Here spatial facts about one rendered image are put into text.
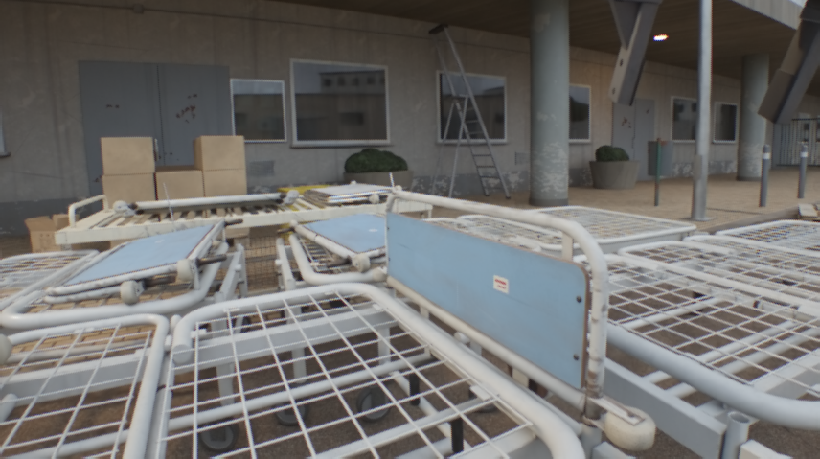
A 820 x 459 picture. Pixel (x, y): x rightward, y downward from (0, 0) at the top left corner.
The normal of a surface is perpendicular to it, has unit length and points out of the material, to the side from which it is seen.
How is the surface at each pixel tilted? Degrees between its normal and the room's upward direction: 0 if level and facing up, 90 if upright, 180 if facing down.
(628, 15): 113
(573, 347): 90
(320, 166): 90
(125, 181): 90
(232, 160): 90
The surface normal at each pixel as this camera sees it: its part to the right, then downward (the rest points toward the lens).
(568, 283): -0.89, 0.08
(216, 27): 0.47, 0.10
